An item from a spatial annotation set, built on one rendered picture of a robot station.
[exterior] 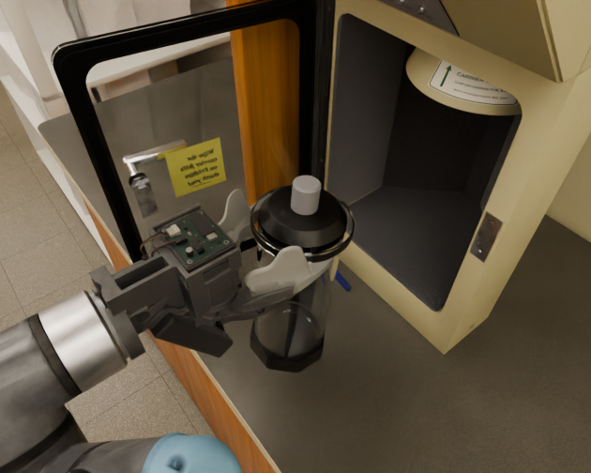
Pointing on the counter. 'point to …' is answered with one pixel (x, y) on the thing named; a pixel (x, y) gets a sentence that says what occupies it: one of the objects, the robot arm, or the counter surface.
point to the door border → (166, 46)
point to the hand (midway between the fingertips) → (295, 236)
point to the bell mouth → (458, 86)
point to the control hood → (530, 31)
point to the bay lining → (403, 126)
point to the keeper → (485, 238)
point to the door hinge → (324, 48)
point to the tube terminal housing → (548, 126)
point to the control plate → (438, 16)
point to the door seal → (172, 41)
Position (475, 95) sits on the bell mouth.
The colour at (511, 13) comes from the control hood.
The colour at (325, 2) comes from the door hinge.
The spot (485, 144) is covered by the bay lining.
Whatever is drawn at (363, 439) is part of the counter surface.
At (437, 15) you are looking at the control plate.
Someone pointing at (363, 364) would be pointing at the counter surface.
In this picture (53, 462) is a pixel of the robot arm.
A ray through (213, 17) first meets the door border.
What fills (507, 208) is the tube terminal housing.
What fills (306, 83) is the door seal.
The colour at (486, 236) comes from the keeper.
